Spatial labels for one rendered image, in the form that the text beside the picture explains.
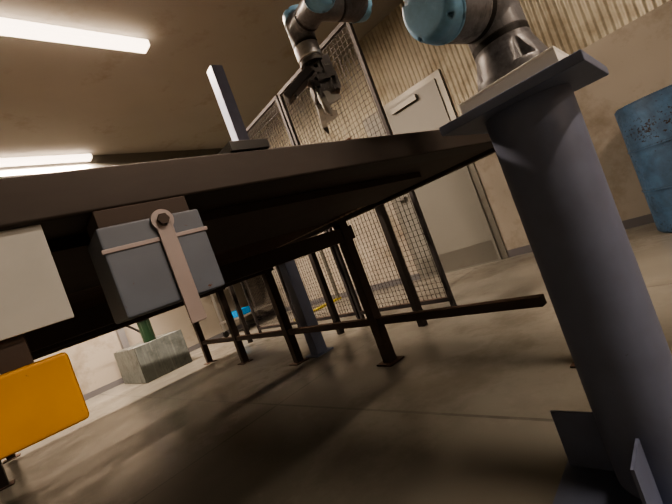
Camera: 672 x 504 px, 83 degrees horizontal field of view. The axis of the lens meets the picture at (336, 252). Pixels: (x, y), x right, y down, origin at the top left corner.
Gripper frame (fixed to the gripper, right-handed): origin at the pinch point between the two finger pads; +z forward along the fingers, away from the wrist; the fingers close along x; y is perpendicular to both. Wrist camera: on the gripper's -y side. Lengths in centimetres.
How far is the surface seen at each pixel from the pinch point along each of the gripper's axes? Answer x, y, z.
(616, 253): -43, 35, 54
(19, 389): -68, -53, 38
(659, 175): 131, 229, 64
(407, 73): 311, 165, -128
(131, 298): -61, -42, 32
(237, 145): -47, -24, 13
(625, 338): -43, 32, 70
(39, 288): -64, -50, 27
